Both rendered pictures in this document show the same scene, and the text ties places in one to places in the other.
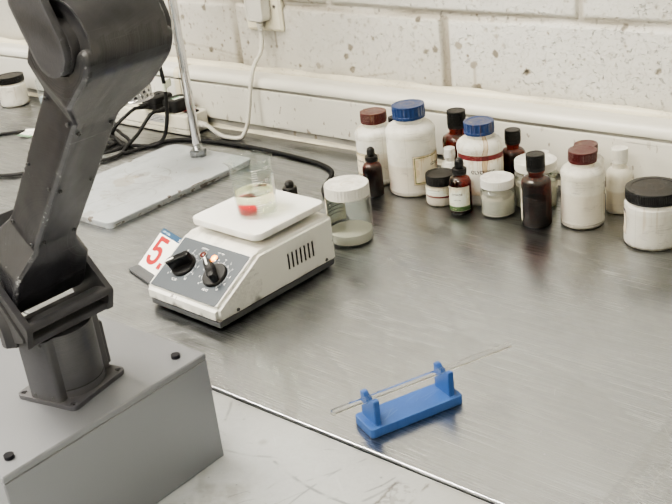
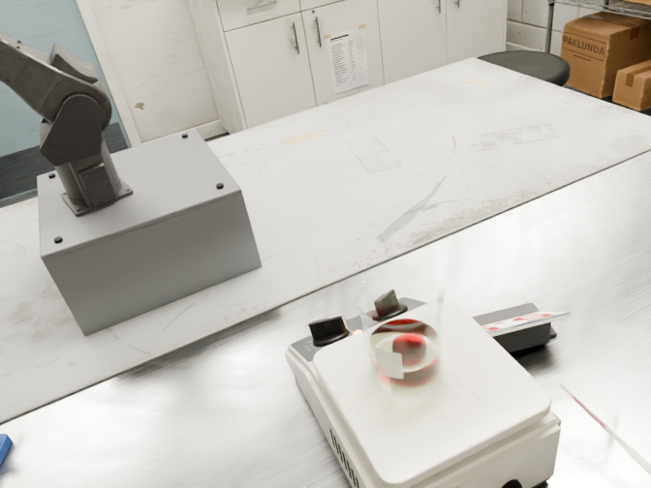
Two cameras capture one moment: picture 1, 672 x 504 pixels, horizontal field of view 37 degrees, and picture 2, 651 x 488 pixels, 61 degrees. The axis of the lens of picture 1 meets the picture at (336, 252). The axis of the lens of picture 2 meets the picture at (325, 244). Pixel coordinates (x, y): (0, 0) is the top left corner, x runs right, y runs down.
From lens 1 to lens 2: 1.23 m
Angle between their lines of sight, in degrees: 96
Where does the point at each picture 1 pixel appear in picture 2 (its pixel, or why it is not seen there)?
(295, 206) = (392, 431)
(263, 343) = (229, 401)
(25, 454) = (46, 181)
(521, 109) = not seen: outside the picture
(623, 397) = not seen: outside the picture
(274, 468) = (33, 364)
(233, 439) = (97, 346)
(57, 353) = not seen: hidden behind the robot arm
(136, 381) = (55, 221)
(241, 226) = (359, 343)
